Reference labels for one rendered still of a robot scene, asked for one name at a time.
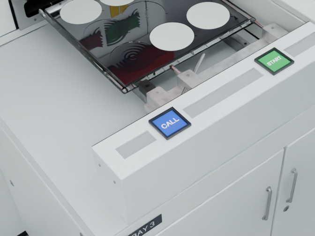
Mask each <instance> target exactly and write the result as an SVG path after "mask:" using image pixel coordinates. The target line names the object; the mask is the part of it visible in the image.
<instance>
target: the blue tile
mask: <svg viewBox="0 0 315 236"><path fill-rule="evenodd" d="M153 123H154V124H155V125H156V126H157V127H158V128H159V129H160V130H161V131H162V132H163V133H164V134H165V135H167V136H168V135H170V134H172V133H173V132H175V131H177V130H179V129H180V128H182V127H183V126H185V125H187V123H186V122H185V121H184V120H182V119H181V118H180V117H179V116H178V115H177V114H176V113H175V112H174V111H170V112H168V113H166V114H165V115H163V116H161V117H159V118H158V119H156V120H154V121H153Z"/></svg>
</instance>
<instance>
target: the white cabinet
mask: <svg viewBox="0 0 315 236"><path fill-rule="evenodd" d="M0 167H1V170H2V172H3V175H4V177H5V180H6V182H7V185H8V187H9V190H10V192H11V195H12V197H13V200H14V202H15V205H16V208H17V210H18V213H19V215H20V218H21V220H22V223H23V225H24V228H25V230H26V232H27V234H28V235H29V236H94V235H93V233H92V232H91V231H90V230H89V228H88V227H87V226H86V225H85V223H84V222H83V221H82V220H81V218H80V217H79V216H78V214H77V213H76V212H75V211H74V209H73V208H72V207H71V206H70V205H69V203H68V202H67V201H66V200H65V198H64V197H63V196H62V194H61V193H60V192H59V191H58V189H57V188H56V187H55V186H54V184H53V183H52V182H51V181H50V179H49V178H48V177H47V175H46V174H45V173H44V172H43V171H42V170H41V168H40V167H39V166H38V164H37V163H36V162H35V161H34V159H33V158H32V157H31V155H30V154H29V153H28V152H27V150H26V149H25V148H24V147H23V145H22V144H21V143H20V142H19V140H18V139H17V138H16V137H15V135H14V134H13V133H12V132H11V130H10V129H9V128H8V127H7V125H6V124H5V123H4V122H3V120H2V119H1V118H0ZM115 236H315V105H313V106H312V107H310V108H308V109H307V110H305V111H304V112H302V113H301V114H300V115H298V116H296V117H295V118H293V119H292V120H290V121H289V122H287V123H286V124H284V125H283V126H281V127H280V128H278V129H277V130H275V131H273V132H272V133H270V134H269V135H267V136H266V137H264V138H263V139H261V140H260V141H258V142H257V143H255V144H254V145H252V146H251V147H249V148H248V149H246V150H244V151H243V152H241V153H240V154H238V155H237V156H235V157H234V158H232V159H231V160H229V161H228V162H226V163H225V164H223V165H222V166H220V167H219V168H217V169H216V170H214V171H212V172H211V173H210V174H208V175H206V176H205V177H203V178H202V179H200V180H199V181H197V182H196V183H194V184H193V185H191V186H190V187H188V188H187V189H185V190H184V191H182V192H180V193H179V194H177V195H176V196H174V197H173V198H171V199H170V200H168V201H167V202H165V203H164V204H162V205H161V206H159V207H158V208H156V209H155V210H153V211H152V212H150V213H149V214H147V215H145V216H144V217H142V218H141V219H139V220H138V221H136V222H135V223H133V224H132V225H130V226H129V227H127V228H126V229H124V230H123V231H121V232H120V233H118V234H117V235H115Z"/></svg>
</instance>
